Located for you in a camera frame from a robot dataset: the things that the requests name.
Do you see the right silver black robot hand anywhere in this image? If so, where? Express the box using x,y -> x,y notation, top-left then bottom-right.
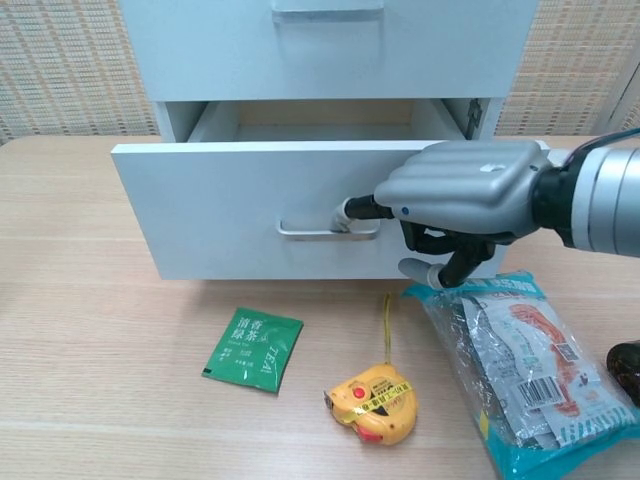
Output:
333,139 -> 552,290

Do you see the short silver drawer handle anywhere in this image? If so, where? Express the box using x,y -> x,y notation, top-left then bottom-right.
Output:
277,218 -> 380,243

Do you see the white small cabinet drawer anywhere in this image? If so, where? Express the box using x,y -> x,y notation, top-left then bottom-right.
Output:
110,97 -> 552,283

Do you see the white medium cabinet drawer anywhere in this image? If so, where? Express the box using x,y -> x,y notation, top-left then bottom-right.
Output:
117,0 -> 542,105

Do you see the teal clear snack bag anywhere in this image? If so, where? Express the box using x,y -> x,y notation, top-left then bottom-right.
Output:
401,269 -> 634,480

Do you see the yellow tape measure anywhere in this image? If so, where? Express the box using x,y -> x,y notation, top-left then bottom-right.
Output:
321,292 -> 419,447

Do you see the brown sauce bottle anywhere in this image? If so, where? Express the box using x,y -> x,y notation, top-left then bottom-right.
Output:
605,338 -> 640,402

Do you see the green tea sachet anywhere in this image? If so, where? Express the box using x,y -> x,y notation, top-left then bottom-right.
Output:
200,305 -> 306,397

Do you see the medium silver drawer handle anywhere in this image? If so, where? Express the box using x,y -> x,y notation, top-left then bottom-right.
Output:
270,0 -> 385,25

